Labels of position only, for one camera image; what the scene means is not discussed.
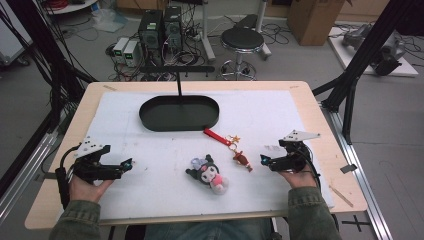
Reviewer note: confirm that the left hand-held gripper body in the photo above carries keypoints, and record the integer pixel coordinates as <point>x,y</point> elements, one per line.
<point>96,168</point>

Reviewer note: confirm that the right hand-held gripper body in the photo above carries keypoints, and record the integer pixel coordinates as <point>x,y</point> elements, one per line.
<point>293,160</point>

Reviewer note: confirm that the black oval tray hanger stand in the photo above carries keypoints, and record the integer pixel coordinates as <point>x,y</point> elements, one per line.
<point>180,115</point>

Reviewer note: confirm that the person's right hand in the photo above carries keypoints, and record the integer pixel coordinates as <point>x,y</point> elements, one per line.
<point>300,180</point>

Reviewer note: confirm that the person's left hand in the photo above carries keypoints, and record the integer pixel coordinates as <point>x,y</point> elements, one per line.
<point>85,191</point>

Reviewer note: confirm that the white foam mat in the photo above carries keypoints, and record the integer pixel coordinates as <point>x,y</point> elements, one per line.
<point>160,193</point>

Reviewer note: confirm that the grey tape piece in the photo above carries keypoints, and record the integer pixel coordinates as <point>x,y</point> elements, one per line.
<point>50,176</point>

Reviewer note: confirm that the black tape piece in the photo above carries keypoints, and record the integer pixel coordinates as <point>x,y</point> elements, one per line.
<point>348,168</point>

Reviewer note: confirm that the thin wooden stick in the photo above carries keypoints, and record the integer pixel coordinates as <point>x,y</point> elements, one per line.
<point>341,196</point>

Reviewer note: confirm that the person's legs in jeans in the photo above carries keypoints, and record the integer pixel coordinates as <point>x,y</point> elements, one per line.
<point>206,231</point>

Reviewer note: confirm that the white power supply box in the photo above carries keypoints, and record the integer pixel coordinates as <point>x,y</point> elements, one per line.
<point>120,49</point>
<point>131,53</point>

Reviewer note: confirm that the white floor board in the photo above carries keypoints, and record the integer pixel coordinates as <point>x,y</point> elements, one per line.
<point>350,56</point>

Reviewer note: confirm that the black round stool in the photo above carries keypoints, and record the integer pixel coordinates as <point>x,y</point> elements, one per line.
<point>242,40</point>

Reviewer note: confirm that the large black computer tower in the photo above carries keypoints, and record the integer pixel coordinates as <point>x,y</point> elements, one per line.
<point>150,33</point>

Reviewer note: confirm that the white desk leg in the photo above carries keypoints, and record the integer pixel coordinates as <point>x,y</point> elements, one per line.
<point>207,36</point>
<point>262,20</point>

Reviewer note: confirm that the brown cardboard box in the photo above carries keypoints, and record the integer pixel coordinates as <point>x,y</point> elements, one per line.
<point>313,21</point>

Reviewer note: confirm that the small black computer tower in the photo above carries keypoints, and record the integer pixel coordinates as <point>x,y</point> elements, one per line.
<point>173,28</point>

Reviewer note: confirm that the clear plastic bag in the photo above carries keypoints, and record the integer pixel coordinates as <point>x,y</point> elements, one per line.
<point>108,20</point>

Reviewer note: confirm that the white round table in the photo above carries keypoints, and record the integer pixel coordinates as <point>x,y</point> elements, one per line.
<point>71,7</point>

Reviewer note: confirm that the aluminium rail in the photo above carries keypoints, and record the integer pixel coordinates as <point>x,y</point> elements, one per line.
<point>363,186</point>
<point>23,176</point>

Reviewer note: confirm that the black metal frame strut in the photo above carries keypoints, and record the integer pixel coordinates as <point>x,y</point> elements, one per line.
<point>360,63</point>
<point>50,63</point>

